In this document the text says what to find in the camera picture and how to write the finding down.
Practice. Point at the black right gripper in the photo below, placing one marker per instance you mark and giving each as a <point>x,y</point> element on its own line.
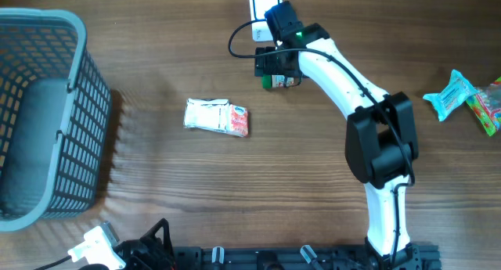
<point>265,63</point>

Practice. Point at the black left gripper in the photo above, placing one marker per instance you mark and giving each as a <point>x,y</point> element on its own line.
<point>163,253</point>

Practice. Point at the green lid jar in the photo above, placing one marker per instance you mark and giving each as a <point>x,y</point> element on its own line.
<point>276,81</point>

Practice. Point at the red white small carton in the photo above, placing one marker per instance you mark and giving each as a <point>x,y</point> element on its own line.
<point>237,121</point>

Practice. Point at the white pouch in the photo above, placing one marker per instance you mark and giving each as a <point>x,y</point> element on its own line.
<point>207,114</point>

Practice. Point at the mint green wipes pack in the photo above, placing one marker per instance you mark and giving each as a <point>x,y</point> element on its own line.
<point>457,91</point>

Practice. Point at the Haribo gummy worms bag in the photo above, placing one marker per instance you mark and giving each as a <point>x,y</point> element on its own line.
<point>486,106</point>

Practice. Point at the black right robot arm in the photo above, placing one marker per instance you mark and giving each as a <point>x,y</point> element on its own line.
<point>381,139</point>

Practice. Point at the white barcode scanner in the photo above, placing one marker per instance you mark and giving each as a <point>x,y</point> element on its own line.
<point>259,11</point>

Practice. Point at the grey plastic mesh basket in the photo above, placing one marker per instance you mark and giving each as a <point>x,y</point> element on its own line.
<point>55,110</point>

